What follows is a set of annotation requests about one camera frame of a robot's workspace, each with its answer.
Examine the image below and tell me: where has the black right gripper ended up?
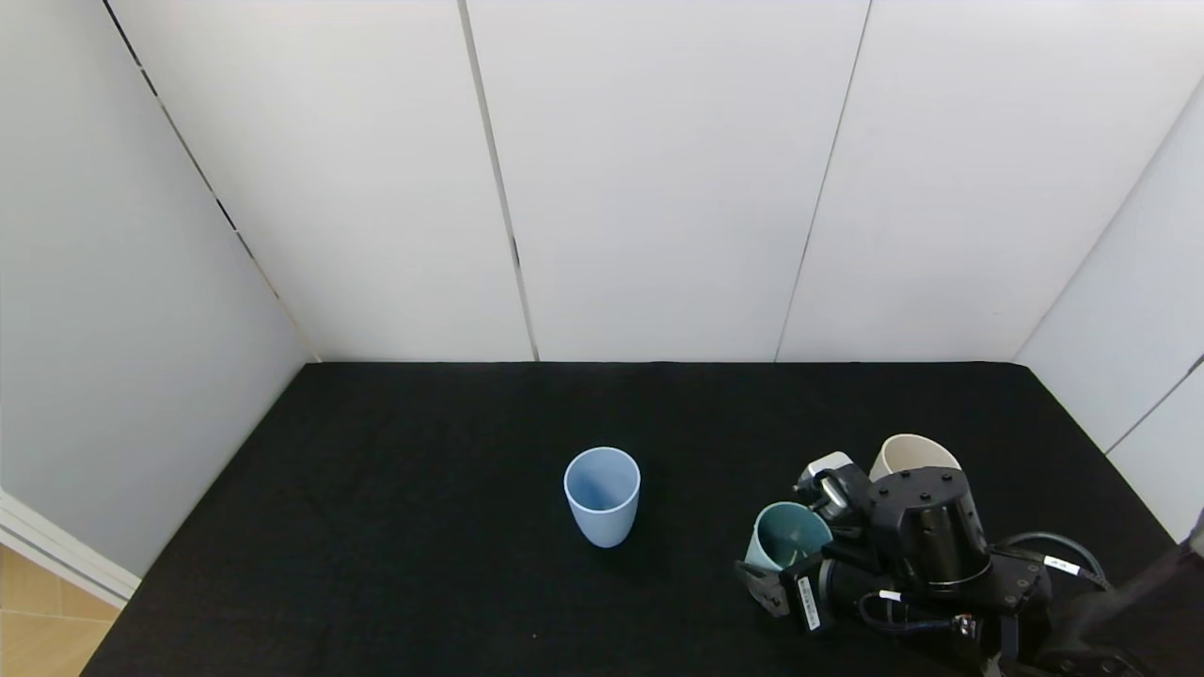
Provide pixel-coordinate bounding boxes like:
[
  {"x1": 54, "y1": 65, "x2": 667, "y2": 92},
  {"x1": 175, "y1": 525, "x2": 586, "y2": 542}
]
[{"x1": 734, "y1": 550, "x2": 898, "y2": 634}]

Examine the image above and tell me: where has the teal plastic cup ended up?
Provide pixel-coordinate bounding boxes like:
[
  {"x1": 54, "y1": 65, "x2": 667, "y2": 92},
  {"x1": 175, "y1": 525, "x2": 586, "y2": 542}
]
[{"x1": 746, "y1": 501, "x2": 834, "y2": 575}]

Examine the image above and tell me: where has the light blue plastic cup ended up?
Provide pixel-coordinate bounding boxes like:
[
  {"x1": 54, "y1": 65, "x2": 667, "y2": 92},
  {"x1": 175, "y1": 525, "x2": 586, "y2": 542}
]
[{"x1": 563, "y1": 447, "x2": 642, "y2": 548}]

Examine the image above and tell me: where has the beige plastic cup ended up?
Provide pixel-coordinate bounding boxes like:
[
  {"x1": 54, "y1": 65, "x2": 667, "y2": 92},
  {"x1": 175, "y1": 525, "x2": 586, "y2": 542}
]
[{"x1": 870, "y1": 433, "x2": 961, "y2": 482}]

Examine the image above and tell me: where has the white baseboard strip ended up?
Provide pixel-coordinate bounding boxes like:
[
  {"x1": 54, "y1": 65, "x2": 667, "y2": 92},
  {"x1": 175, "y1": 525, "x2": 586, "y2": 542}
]
[{"x1": 0, "y1": 489, "x2": 142, "y2": 608}]

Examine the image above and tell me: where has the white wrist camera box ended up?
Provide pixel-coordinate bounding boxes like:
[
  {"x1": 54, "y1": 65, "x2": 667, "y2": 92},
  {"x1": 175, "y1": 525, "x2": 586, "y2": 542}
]
[{"x1": 796, "y1": 451, "x2": 876, "y2": 532}]

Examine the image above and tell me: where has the thin black camera cable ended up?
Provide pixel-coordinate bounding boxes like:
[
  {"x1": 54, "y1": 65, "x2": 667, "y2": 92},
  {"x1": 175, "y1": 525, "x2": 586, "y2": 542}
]
[{"x1": 858, "y1": 590, "x2": 974, "y2": 642}]

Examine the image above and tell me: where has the black cable with white label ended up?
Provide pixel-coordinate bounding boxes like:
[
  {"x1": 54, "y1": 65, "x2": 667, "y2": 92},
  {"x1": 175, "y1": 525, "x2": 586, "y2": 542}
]
[{"x1": 995, "y1": 531, "x2": 1113, "y2": 591}]

